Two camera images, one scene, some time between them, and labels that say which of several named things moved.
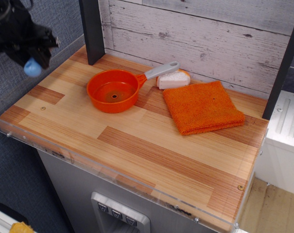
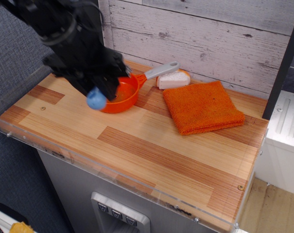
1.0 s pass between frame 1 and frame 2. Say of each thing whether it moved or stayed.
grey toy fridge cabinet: stayed
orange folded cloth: stayed
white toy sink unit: stayed
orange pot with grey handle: stayed
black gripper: moved
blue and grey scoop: moved
